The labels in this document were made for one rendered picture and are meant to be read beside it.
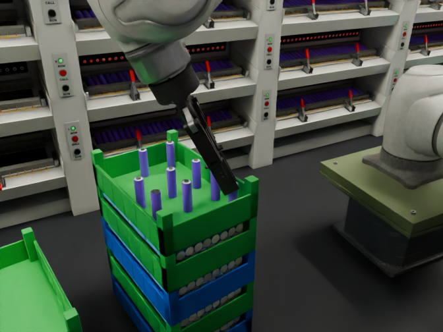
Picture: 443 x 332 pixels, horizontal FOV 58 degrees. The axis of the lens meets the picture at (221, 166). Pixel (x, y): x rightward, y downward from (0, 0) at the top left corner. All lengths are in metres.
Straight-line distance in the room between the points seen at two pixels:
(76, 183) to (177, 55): 0.83
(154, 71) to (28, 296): 0.52
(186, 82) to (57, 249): 0.79
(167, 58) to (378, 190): 0.66
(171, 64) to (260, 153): 1.05
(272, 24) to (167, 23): 1.09
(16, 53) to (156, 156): 0.49
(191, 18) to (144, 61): 0.21
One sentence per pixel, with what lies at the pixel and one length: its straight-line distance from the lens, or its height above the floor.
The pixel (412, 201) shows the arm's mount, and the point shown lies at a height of 0.24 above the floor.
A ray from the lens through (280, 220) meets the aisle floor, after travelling 1.32.
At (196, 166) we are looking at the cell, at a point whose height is 0.38.
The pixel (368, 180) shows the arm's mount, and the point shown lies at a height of 0.24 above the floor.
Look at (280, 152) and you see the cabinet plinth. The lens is 1.72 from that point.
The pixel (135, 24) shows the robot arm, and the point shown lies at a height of 0.69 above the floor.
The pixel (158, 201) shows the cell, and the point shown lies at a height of 0.37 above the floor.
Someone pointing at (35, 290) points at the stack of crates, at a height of 0.16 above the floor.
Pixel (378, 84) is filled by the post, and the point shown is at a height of 0.24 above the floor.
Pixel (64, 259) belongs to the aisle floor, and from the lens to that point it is 1.23.
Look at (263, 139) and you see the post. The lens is 1.58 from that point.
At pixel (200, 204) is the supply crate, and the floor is 0.32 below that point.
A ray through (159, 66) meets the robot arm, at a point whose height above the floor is 0.61.
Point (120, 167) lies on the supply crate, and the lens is 0.90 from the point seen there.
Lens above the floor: 0.75
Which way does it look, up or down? 27 degrees down
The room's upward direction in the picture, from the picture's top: straight up
